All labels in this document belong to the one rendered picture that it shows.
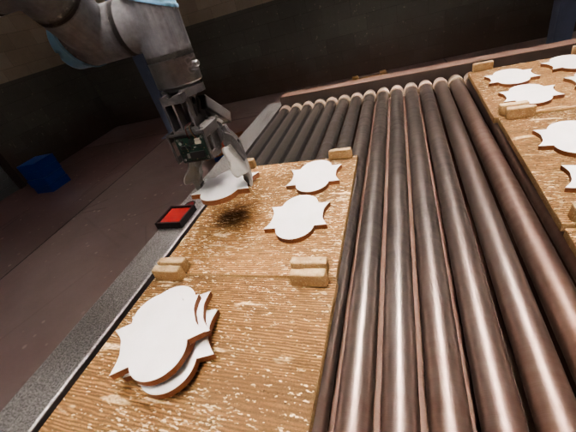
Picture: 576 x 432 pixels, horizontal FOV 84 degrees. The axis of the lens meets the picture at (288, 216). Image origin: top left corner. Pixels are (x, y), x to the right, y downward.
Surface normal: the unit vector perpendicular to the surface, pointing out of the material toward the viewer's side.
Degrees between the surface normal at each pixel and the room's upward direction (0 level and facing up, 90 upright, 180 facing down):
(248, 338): 0
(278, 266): 0
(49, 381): 0
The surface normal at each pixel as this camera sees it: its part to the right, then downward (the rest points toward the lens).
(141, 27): -0.05, 0.67
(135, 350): -0.25, -0.79
